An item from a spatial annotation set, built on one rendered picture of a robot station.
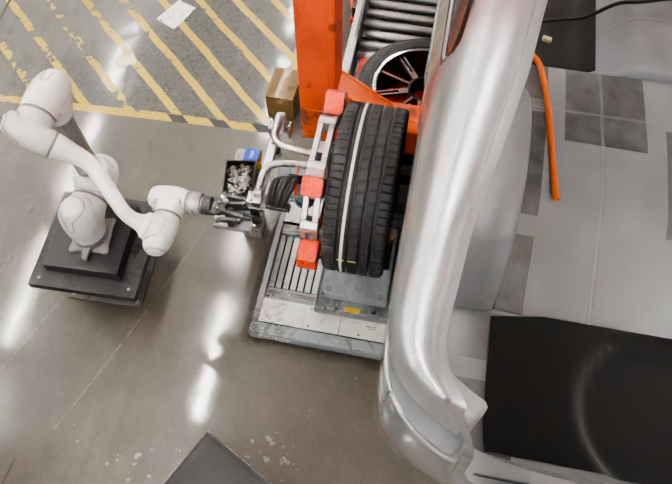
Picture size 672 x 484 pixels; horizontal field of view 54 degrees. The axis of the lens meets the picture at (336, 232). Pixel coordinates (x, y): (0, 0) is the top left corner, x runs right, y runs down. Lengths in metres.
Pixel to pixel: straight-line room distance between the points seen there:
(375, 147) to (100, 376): 1.76
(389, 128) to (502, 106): 0.78
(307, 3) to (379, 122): 0.50
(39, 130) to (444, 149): 1.49
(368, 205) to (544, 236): 0.63
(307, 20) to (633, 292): 1.51
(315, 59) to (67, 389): 1.88
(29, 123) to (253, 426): 1.58
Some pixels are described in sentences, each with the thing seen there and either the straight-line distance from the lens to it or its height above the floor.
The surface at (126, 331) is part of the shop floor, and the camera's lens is 3.38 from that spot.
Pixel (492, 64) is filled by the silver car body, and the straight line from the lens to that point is 1.71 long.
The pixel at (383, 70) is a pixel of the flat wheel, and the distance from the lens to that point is 3.48.
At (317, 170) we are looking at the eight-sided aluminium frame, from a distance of 2.31.
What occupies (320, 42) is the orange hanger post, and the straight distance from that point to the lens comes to 2.64.
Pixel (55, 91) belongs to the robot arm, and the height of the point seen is 1.19.
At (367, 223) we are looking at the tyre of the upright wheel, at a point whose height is 1.05.
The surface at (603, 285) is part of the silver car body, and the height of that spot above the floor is 0.94.
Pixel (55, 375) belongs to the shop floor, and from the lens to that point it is 3.42.
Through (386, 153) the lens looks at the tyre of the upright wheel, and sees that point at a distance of 2.29.
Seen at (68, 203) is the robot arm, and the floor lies 0.64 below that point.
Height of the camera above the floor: 3.04
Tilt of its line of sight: 62 degrees down
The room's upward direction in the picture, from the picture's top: straight up
